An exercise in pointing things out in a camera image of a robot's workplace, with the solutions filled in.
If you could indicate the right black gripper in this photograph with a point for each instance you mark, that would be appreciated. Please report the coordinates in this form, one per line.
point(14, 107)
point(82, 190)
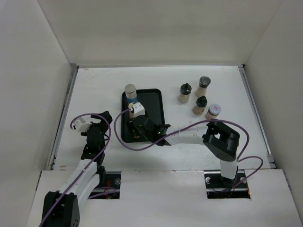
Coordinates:
point(131, 126)

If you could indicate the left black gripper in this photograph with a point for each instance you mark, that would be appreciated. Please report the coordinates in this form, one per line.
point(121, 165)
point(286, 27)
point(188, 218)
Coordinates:
point(101, 125)

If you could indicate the pink cap spice bottle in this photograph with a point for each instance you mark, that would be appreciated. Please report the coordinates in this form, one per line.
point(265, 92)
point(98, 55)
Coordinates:
point(136, 134)

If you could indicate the tall blue label bottle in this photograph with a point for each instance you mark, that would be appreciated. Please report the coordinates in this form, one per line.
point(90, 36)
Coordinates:
point(131, 94)

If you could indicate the black knob cap bottle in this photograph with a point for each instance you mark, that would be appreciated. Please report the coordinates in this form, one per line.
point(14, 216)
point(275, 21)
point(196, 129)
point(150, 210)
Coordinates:
point(185, 91)

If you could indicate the yellow cap spice bottle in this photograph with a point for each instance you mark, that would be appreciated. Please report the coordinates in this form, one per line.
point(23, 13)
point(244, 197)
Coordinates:
point(131, 111)

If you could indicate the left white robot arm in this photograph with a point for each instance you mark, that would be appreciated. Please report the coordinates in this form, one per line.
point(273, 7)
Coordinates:
point(62, 207)

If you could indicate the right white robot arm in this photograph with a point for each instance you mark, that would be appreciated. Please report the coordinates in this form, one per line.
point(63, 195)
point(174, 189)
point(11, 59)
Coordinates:
point(219, 138)

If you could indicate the black rectangular plastic tray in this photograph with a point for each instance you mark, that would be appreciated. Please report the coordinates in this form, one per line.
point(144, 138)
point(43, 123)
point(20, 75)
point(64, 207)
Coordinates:
point(151, 99)

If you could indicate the white lid red label jar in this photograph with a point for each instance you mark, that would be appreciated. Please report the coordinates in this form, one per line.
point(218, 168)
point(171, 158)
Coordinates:
point(213, 111)

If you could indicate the black flat cap bottle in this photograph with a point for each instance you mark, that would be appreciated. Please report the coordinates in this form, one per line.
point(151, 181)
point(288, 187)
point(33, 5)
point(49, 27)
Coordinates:
point(201, 90)

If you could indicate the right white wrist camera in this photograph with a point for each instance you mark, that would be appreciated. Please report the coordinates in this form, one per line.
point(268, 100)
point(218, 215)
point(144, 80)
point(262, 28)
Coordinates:
point(139, 110)

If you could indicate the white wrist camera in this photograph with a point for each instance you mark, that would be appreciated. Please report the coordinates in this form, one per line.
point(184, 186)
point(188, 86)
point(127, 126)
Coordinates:
point(139, 110)
point(80, 125)

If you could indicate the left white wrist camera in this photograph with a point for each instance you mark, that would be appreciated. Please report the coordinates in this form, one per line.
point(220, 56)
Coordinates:
point(80, 125)

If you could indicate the left aluminium table rail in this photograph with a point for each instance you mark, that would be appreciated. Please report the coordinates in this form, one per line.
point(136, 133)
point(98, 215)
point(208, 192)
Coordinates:
point(54, 148)

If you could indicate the aluminium table rail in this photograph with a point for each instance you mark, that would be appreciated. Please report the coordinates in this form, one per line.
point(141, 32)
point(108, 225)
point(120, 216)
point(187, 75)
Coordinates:
point(256, 115)
point(54, 148)

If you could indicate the right aluminium table rail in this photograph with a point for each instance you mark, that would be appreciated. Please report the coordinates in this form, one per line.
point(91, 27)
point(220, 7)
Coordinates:
point(256, 115)

